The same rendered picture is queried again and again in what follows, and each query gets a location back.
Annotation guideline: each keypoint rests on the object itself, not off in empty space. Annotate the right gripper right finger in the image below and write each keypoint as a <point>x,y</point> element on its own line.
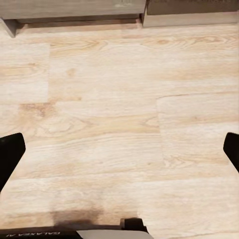
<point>231,148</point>

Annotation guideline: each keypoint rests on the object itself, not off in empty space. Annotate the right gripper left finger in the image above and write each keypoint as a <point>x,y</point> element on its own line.
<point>12,148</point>

